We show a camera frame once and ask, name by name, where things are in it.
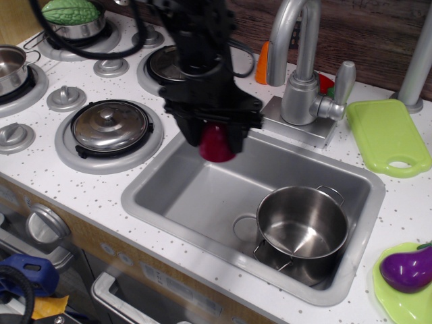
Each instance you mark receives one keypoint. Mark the back steel pot lid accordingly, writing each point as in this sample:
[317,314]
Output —
[162,65]

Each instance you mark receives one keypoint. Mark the purple toy eggplant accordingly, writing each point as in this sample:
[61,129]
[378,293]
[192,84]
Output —
[408,272]

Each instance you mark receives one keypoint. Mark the front steel pot lid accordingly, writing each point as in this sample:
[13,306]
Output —
[110,128]

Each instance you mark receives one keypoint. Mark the steel pot at left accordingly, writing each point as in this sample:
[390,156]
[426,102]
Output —
[14,67]

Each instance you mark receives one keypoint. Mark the grey toy sink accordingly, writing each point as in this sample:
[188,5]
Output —
[214,205]

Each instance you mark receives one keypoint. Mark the green plate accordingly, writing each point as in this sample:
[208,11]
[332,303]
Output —
[401,307]

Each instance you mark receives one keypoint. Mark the blue clamp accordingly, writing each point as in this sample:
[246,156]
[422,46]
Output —
[40,272]

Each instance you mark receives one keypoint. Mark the grey stove knob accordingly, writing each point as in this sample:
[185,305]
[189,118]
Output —
[153,38]
[16,138]
[66,98]
[111,68]

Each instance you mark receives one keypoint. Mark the silver oven knob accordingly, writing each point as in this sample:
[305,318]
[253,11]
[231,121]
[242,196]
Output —
[45,226]

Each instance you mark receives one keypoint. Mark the silver oven door handle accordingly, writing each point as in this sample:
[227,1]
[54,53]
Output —
[100,291]

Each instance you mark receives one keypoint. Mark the grey post with base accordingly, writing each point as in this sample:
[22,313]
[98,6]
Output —
[417,72]

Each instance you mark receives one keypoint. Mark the red toy sweet potato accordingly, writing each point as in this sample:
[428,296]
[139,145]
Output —
[214,146]

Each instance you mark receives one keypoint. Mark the yellow tape piece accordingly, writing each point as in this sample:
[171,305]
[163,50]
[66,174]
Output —
[48,306]

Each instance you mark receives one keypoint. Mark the green toy bitter gourd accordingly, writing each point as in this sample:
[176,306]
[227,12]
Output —
[70,12]

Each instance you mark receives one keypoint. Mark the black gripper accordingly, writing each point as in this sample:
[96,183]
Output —
[212,98]

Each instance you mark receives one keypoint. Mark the silver toy faucet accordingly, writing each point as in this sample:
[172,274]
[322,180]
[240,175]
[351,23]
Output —
[303,113]

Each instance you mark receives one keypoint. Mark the green cutting board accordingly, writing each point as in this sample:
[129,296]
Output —
[387,138]

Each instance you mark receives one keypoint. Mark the grey stove knob back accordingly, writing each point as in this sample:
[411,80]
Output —
[153,38]

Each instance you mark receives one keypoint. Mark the grey stove knob middle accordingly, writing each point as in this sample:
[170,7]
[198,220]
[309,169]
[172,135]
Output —
[111,68]

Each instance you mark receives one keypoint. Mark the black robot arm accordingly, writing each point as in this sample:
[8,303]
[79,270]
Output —
[201,32]

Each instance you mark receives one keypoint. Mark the steel pot lid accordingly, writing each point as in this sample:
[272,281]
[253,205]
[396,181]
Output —
[110,128]
[162,65]

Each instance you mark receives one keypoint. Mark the grey stove knob front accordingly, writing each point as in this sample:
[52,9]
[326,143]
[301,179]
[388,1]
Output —
[16,138]

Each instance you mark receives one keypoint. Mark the steel pot in sink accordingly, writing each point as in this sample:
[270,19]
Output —
[300,231]

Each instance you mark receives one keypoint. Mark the grey stove knob lower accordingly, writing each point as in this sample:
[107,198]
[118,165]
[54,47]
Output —
[66,98]

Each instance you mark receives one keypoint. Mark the small steel saucepan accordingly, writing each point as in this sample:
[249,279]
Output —
[81,32]

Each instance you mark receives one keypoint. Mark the orange toy carrot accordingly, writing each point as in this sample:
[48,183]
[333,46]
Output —
[261,65]

